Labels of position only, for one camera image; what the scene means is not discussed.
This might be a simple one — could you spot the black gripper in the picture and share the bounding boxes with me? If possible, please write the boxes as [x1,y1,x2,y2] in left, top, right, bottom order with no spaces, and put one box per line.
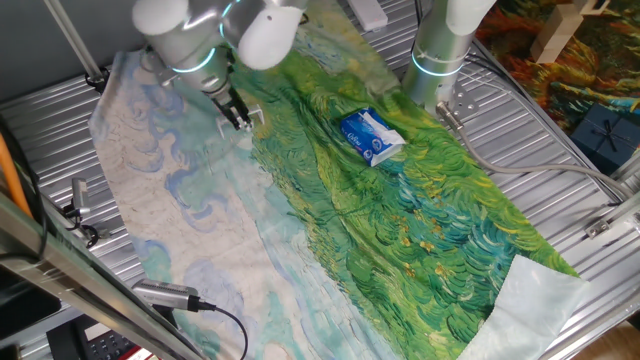
[208,85,254,132]

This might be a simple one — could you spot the white mesh toy goal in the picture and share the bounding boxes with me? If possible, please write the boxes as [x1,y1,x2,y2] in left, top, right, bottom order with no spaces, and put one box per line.
[215,104,266,141]

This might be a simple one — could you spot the blue tissue pack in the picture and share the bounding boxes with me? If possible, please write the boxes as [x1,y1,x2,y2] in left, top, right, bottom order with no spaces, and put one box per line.
[340,107,407,168]

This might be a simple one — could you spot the green blue painted cloth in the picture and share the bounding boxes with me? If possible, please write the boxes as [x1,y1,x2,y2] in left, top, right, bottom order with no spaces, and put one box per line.
[88,0,591,360]

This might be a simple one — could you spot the white power strip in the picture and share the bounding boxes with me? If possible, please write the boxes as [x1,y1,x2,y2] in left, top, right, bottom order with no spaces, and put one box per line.
[347,0,389,32]

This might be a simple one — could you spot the thin metal rod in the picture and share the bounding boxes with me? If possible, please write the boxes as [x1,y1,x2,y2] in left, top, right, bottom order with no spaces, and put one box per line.
[42,0,110,94]

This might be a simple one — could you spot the orange tube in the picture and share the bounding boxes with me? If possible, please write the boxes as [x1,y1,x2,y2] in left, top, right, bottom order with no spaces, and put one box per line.
[0,133,34,219]

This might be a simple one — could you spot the black desk telephone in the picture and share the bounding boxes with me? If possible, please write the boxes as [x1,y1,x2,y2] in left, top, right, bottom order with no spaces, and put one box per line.
[46,314,156,360]

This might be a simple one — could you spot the light wooden block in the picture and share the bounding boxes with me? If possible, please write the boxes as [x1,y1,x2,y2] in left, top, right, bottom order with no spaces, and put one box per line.
[572,0,612,16]
[529,3,585,65]

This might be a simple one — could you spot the orange painted cloth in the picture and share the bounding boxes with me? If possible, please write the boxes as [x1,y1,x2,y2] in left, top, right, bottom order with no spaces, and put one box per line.
[474,0,640,151]

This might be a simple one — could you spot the dark blue gift box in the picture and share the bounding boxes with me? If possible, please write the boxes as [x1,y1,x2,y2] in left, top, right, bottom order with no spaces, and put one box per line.
[570,103,640,176]

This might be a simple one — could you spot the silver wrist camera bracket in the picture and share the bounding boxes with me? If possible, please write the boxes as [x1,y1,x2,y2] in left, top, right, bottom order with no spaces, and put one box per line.
[141,47,177,87]

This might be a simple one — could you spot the small silver camera on mount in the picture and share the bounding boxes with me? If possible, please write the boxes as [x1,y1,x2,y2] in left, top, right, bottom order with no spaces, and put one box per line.
[62,177,111,249]

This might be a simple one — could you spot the black camera cable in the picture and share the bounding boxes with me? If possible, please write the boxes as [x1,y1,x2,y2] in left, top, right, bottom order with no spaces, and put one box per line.
[197,299,250,360]

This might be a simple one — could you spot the thick black cable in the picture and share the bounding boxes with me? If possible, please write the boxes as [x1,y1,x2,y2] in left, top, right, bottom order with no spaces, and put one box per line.
[0,115,49,264]

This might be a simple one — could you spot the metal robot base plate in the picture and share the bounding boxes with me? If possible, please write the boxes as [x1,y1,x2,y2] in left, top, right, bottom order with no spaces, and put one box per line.
[433,79,480,127]

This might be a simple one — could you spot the aluminium frame bar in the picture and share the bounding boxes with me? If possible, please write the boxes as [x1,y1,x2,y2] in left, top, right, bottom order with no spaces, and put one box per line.
[0,192,206,360]

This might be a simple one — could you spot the black base cables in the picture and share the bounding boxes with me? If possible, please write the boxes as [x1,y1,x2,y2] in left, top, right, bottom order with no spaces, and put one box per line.
[409,0,624,206]

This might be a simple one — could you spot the grey robot hose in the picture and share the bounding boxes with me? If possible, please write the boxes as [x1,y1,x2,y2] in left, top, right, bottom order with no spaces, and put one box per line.
[435,101,636,199]

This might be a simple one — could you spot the metal corner bracket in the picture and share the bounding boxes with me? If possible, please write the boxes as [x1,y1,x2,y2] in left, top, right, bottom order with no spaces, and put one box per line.
[584,212,640,240]

